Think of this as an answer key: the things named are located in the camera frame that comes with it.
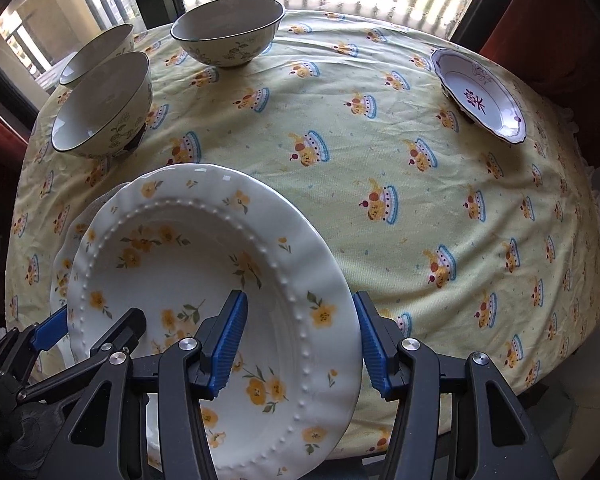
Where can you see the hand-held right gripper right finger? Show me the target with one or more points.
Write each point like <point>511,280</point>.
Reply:
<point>375,345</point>

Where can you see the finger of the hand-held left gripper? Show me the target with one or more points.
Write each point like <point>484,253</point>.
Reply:
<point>120,327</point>
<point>50,332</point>

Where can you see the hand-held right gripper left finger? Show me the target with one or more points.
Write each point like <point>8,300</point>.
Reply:
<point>227,345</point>

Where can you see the white plate with yellow flowers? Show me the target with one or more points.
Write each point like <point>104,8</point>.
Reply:
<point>180,270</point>
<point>60,275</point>

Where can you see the floral ceramic bowl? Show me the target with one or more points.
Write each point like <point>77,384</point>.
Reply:
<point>96,49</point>
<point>130,105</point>

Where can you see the white plate with red pattern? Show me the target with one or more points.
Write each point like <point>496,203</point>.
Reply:
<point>480,95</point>

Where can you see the dark grey plate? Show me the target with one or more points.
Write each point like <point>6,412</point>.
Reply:
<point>220,25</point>

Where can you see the yellow printed tablecloth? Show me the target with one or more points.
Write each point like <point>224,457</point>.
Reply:
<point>330,185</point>

